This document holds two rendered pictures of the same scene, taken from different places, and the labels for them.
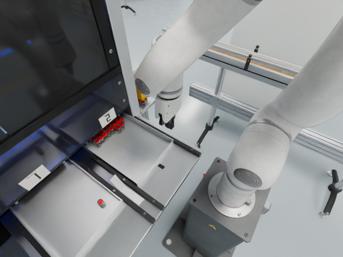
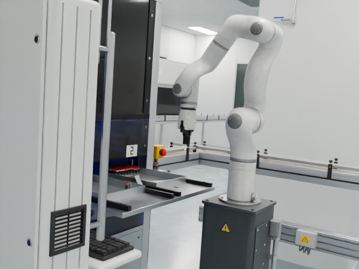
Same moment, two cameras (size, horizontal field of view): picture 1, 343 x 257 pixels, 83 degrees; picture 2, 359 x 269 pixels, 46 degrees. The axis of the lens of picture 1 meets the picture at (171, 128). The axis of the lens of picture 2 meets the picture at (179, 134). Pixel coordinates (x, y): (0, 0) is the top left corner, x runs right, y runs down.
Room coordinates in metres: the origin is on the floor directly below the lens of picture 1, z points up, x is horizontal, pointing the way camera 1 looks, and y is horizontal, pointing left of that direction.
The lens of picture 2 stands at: (-1.59, 0.11, 1.31)
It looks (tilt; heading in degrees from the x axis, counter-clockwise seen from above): 5 degrees down; 358
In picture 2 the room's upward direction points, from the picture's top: 4 degrees clockwise
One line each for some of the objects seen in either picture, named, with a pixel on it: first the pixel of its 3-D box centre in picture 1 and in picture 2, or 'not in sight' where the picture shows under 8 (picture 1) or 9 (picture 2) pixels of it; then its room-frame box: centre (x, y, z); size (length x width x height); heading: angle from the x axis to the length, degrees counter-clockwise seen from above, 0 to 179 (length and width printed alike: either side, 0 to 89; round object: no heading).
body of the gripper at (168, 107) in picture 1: (169, 102); (187, 118); (0.47, 0.01, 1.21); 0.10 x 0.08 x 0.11; 145
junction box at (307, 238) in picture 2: not in sight; (306, 238); (0.91, -0.79, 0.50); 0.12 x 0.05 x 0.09; 55
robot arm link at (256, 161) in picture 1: (251, 163); (242, 134); (0.26, -0.23, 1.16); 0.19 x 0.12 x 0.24; 145
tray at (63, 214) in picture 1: (66, 204); (95, 187); (0.24, 0.40, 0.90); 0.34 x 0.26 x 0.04; 55
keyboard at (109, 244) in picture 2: not in sight; (76, 236); (-0.18, 0.39, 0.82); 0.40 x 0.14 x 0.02; 53
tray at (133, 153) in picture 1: (127, 143); (143, 177); (0.51, 0.20, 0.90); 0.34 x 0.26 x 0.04; 56
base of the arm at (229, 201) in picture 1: (236, 184); (241, 180); (0.29, -0.24, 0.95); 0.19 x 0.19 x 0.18
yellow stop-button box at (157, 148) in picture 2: (141, 89); (155, 151); (0.79, 0.16, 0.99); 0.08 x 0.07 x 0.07; 55
